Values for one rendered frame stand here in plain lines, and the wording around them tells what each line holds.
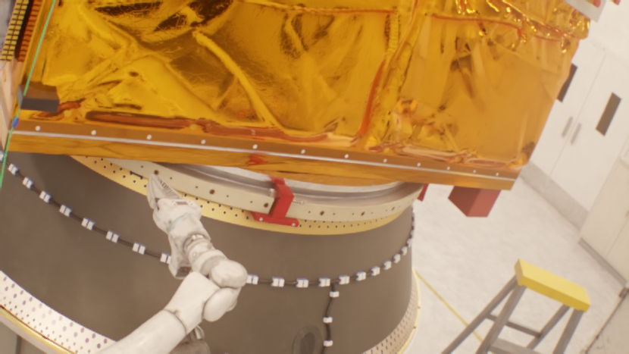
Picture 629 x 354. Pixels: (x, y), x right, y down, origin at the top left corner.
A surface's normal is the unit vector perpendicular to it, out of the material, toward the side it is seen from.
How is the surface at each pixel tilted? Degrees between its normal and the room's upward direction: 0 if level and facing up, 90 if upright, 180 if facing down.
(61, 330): 43
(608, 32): 90
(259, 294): 62
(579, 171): 90
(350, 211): 90
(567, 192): 90
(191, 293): 24
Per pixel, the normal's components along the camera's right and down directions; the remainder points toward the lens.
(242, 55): 0.53, 0.53
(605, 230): -0.76, -0.04
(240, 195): 0.22, 0.50
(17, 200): -0.17, -0.18
